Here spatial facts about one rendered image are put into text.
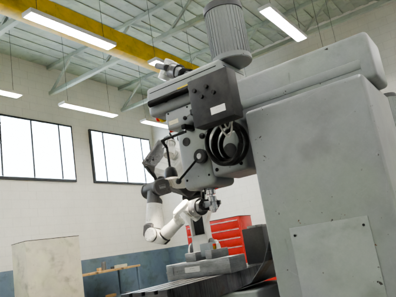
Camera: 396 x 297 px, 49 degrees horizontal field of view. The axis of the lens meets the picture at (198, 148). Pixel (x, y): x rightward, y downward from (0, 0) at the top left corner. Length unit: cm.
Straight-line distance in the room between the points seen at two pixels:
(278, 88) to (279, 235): 63
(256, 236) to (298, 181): 75
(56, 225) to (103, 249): 156
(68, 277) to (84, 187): 399
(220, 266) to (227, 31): 110
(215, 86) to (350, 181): 64
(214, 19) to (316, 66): 61
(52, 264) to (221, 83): 670
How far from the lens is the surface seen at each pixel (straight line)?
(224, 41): 218
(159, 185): 253
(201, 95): 182
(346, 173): 168
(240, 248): 739
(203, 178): 211
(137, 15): 1020
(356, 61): 187
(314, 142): 173
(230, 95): 176
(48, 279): 813
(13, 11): 715
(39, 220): 1080
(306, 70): 193
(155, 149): 274
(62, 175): 1132
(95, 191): 1202
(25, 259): 800
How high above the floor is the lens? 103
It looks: 13 degrees up
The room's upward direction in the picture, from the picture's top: 9 degrees counter-clockwise
